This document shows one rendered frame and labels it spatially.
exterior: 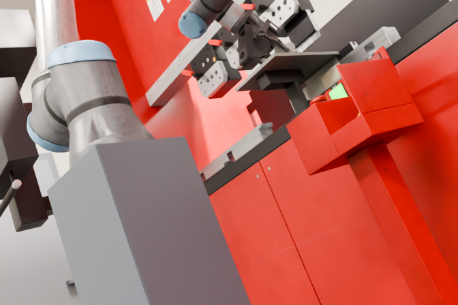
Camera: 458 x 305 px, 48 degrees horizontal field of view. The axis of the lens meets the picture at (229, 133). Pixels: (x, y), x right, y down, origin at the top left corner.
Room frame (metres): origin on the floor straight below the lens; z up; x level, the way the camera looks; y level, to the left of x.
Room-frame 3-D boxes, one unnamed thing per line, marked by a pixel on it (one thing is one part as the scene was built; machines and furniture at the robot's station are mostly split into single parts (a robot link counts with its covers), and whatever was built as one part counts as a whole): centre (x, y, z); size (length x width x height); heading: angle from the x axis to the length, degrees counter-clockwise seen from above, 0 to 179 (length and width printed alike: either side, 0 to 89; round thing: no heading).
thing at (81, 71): (0.85, 0.20, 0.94); 0.13 x 0.12 x 0.14; 42
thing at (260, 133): (1.88, 0.04, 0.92); 0.50 x 0.06 x 0.10; 42
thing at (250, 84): (1.37, -0.22, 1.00); 0.26 x 0.18 x 0.01; 132
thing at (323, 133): (1.05, -0.24, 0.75); 0.20 x 0.16 x 0.18; 36
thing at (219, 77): (1.78, -0.04, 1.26); 0.15 x 0.09 x 0.17; 42
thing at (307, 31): (1.47, -0.33, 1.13); 0.10 x 0.02 x 0.10; 42
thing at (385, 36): (1.43, -0.37, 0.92); 0.39 x 0.06 x 0.10; 42
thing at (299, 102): (1.34, -0.19, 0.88); 0.14 x 0.04 x 0.22; 132
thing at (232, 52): (1.63, -0.18, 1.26); 0.15 x 0.09 x 0.17; 42
